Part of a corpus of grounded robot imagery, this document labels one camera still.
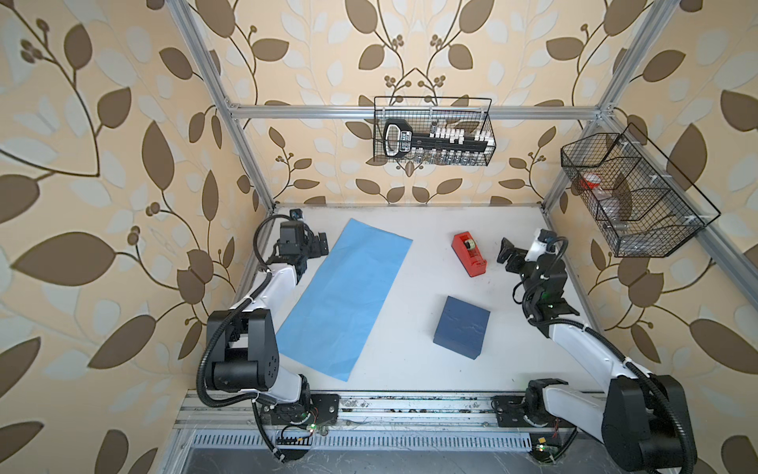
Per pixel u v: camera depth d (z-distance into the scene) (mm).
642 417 399
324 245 845
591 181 806
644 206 724
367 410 753
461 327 808
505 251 759
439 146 847
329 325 906
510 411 735
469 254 990
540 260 654
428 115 906
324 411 739
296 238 699
